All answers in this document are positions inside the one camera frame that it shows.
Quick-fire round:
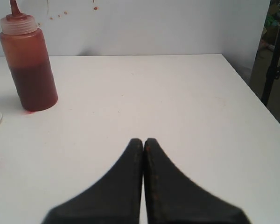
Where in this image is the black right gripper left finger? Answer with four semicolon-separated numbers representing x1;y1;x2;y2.
43;138;143;224

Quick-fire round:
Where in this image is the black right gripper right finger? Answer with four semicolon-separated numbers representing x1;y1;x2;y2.
143;138;249;224

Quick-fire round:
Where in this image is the red ketchup squeeze bottle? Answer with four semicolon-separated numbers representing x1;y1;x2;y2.
0;0;58;112

